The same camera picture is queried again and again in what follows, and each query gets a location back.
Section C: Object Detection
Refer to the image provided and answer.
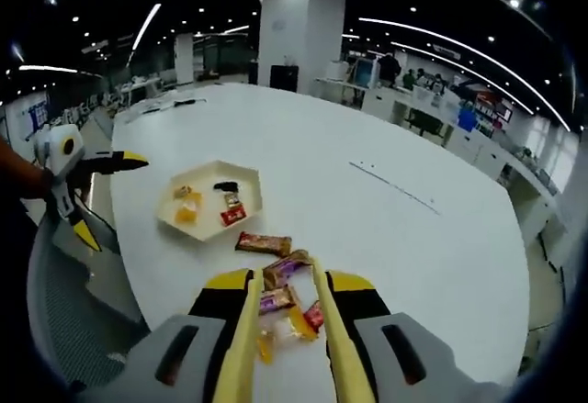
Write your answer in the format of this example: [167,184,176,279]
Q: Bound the red snack packet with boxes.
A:
[302,300,325,333]

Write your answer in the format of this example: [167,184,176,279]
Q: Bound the red wall sign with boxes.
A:
[475,93,514,122]

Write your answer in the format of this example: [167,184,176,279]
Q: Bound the person's own body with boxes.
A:
[2,196,45,257]

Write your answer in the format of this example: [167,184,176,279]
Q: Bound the white office cabinet row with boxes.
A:
[316,76,566,220]

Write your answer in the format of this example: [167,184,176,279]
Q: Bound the cream hexagonal container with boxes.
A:
[155,159,267,242]

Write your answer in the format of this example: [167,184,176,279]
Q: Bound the white mesh office chair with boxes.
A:
[26,177,153,397]

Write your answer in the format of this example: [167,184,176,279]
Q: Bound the long red-brown snack bar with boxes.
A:
[234,231,294,257]

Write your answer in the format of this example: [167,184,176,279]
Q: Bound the blue wall board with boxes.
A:
[27,99,51,133]

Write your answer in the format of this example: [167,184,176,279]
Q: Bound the purple brown snack packet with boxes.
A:
[262,249,310,290]
[258,285,298,316]

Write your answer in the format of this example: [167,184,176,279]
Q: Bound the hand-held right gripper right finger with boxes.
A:
[323,269,506,403]

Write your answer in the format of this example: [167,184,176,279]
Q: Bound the yellow food tongs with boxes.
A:
[213,258,376,403]

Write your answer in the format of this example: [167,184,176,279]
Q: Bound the blue box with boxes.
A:
[458,107,479,131]

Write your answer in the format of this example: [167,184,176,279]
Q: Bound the yellow jelly packet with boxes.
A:
[275,308,321,342]
[174,191,204,225]
[256,329,277,365]

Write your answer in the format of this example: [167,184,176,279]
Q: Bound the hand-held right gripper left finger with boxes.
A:
[77,268,257,403]

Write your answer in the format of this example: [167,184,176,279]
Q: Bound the small red candy packet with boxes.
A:
[220,207,248,226]

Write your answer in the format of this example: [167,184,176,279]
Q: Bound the black rectangular panel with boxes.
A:
[269,65,300,92]

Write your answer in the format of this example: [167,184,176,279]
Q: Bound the desktop monitor teal screen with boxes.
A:
[351,57,380,87]

